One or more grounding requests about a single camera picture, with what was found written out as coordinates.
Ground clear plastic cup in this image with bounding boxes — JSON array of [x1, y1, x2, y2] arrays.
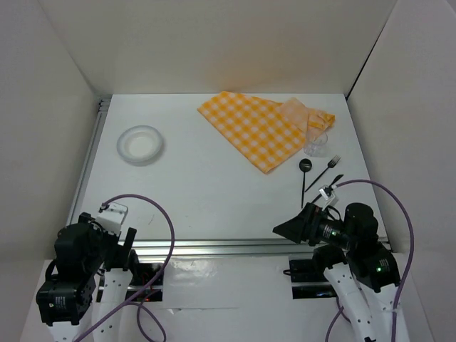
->
[[304, 129, 328, 157]]

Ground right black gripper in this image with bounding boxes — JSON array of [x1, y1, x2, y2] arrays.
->
[[272, 199, 356, 248]]

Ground black fork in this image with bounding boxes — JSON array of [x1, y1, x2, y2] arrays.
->
[[305, 155, 341, 192]]

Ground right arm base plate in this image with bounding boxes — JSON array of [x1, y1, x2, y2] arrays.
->
[[283, 254, 336, 300]]

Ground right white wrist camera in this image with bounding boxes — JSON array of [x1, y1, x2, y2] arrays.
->
[[319, 185, 338, 209]]

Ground left aluminium rail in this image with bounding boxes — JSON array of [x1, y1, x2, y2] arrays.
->
[[66, 98, 111, 225]]

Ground purple cable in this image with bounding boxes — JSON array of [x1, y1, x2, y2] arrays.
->
[[326, 179, 415, 342], [73, 194, 175, 342]]

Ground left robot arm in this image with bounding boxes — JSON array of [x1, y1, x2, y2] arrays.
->
[[36, 205, 141, 341]]

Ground black knife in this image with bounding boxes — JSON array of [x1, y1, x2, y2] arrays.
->
[[312, 174, 344, 203]]

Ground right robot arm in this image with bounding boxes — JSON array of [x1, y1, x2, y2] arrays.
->
[[273, 203, 410, 341]]

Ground white round plate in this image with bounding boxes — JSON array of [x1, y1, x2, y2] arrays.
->
[[116, 125, 164, 164]]

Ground aluminium rail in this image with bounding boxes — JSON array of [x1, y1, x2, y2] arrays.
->
[[133, 239, 314, 259], [66, 98, 111, 225]]

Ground front aluminium rail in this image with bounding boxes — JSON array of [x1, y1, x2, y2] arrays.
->
[[133, 239, 314, 259]]

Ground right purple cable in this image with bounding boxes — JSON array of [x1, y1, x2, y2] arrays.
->
[[326, 179, 415, 342]]

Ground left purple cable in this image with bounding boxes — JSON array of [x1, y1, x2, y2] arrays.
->
[[73, 194, 175, 342]]

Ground black spoon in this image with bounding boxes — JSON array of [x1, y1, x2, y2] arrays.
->
[[299, 158, 313, 208]]

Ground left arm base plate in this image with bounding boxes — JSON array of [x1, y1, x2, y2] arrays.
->
[[95, 259, 167, 303]]

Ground yellow white checkered cloth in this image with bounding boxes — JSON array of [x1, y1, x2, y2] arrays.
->
[[197, 91, 336, 174]]

